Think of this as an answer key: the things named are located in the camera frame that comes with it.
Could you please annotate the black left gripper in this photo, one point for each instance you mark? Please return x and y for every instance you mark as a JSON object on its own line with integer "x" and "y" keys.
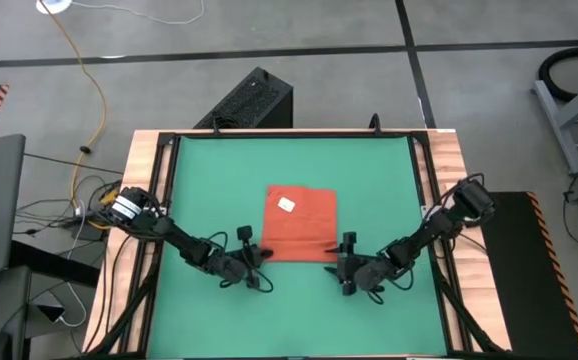
{"x": 230, "y": 267}

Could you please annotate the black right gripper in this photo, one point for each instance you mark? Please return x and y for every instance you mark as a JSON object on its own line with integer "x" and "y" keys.
{"x": 371, "y": 272}

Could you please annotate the orange towel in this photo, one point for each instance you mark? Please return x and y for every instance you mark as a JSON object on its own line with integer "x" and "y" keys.
{"x": 299, "y": 230}

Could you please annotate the white towel label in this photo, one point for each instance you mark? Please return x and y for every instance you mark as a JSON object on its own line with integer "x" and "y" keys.
{"x": 286, "y": 204}

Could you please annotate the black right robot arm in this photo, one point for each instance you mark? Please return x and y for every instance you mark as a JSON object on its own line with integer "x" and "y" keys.
{"x": 434, "y": 227}

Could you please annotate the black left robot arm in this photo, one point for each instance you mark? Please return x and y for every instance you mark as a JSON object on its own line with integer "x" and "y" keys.
{"x": 179, "y": 240}

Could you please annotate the green table mat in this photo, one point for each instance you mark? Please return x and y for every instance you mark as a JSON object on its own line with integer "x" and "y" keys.
{"x": 299, "y": 310}

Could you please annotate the black table clamp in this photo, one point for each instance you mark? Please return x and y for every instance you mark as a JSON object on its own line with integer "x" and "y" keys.
{"x": 215, "y": 125}
{"x": 376, "y": 124}

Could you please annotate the wooden table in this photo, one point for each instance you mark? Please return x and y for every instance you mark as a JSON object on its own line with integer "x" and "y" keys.
{"x": 141, "y": 150}

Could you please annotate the black computer tower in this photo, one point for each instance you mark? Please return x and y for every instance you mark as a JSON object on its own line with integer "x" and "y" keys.
{"x": 254, "y": 100}

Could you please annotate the large hazard striped mat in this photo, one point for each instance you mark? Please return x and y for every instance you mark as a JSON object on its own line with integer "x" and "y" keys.
{"x": 529, "y": 280}

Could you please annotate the grey metal stand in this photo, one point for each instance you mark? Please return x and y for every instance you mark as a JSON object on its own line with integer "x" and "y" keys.
{"x": 569, "y": 115}

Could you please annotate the white round disc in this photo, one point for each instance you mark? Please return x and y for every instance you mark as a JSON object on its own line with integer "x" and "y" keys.
{"x": 54, "y": 5}

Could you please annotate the black table frame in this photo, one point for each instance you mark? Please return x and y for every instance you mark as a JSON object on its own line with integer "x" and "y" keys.
{"x": 289, "y": 134}

